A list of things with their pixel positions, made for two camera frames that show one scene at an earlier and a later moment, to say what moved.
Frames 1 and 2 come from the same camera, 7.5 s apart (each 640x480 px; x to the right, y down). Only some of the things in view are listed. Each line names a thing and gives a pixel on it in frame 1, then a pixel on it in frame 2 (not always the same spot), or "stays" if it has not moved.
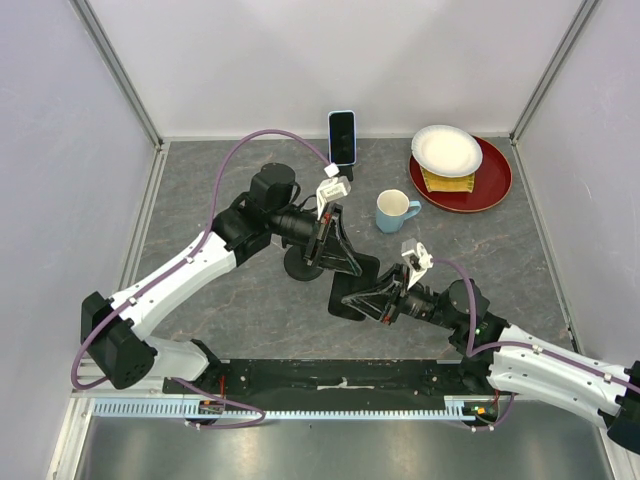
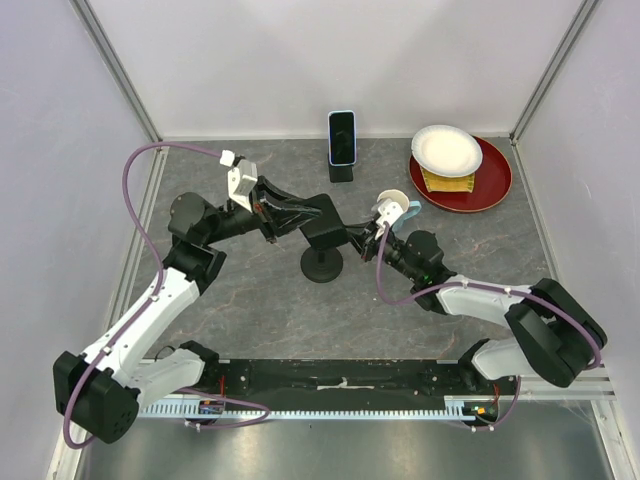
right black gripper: (377, 302) -> (364, 238)
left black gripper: (340, 257) -> (274, 222)
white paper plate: (446, 151) stays
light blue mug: (393, 207) stays
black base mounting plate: (327, 381) stays
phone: (342, 138) stays
